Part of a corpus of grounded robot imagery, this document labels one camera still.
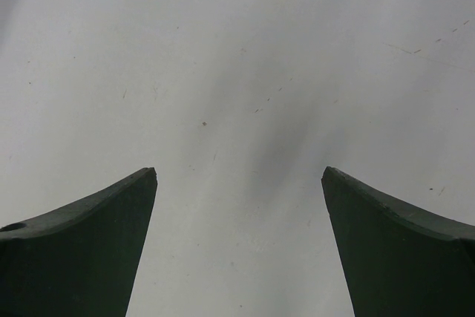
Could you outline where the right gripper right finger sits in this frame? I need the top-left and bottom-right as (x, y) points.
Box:
(321, 167), (474, 316)

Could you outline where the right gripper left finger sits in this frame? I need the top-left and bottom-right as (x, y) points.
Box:
(1, 168), (157, 316)

